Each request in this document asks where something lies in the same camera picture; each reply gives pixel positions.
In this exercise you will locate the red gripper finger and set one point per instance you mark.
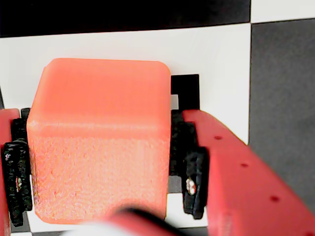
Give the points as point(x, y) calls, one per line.
point(241, 191)
point(14, 177)

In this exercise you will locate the orange cube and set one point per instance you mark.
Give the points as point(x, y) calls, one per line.
point(98, 147)

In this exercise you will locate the checkerboard marker mat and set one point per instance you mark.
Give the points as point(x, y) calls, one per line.
point(123, 44)

